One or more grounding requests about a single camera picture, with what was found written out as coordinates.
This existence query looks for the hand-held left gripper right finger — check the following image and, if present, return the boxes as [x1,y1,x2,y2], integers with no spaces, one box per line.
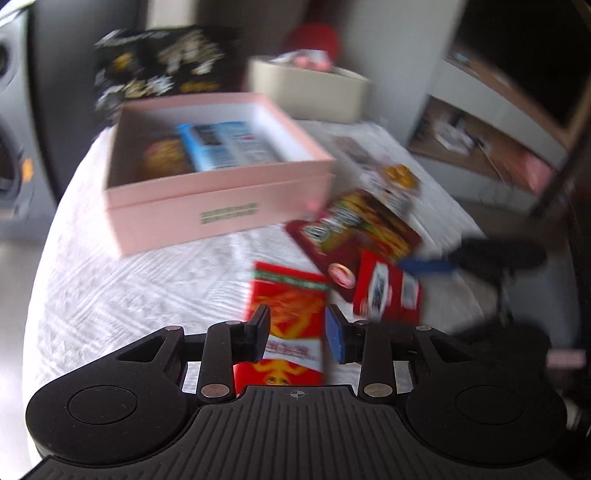
[324,305,481,401]

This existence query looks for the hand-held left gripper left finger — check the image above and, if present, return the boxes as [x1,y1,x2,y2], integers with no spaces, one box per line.
[115,305,271,402]

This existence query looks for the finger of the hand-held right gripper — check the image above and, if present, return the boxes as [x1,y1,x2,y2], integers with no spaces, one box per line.
[455,237,548,280]
[399,257,460,278]

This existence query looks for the red packet with gold figure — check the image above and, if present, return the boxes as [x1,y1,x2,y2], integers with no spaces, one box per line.
[233,261,331,386]

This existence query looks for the small red snack packet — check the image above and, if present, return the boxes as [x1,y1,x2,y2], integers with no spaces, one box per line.
[353,250,423,324]

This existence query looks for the large red snack packet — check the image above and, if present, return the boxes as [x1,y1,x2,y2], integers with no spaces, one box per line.
[285,190,424,301]

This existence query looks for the clear packet with yellow snack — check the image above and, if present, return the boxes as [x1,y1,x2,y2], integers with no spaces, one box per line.
[330,135,421,217]

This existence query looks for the pink cardboard box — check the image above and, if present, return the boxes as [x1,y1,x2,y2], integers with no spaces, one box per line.
[102,92,337,257]

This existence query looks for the blue snack packet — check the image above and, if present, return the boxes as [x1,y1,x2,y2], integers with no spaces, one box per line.
[174,121,284,172]

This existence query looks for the yellow bun packet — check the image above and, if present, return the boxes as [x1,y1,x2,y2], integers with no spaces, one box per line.
[141,137,192,177]

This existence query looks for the pink bag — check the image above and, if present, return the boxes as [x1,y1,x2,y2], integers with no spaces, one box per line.
[512,152,555,192]

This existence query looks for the white router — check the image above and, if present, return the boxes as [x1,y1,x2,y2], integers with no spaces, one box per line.
[434,115,481,149]

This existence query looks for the white textured tablecloth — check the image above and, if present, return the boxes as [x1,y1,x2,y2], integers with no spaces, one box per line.
[28,121,504,398]

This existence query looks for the white television cabinet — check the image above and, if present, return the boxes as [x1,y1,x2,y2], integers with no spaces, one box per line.
[406,41,591,213]

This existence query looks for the black television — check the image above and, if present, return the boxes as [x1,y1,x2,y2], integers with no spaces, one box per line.
[455,0,591,144]

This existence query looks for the cream tissue box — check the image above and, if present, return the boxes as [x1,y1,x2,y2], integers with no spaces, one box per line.
[247,55,372,124]

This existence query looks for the pink figure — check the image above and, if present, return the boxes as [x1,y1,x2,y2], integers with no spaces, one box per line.
[293,51,334,71]

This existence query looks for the red round paddle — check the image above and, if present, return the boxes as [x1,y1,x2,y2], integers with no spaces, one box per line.
[284,22,342,63]

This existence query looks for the black snack bag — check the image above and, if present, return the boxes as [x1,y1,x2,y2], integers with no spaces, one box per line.
[92,28,241,116]

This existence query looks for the grey washing machine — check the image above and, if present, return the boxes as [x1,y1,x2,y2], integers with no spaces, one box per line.
[0,9,58,238]

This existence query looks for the dark grey tall cabinet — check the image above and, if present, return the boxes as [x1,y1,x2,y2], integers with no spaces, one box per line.
[28,0,151,195]

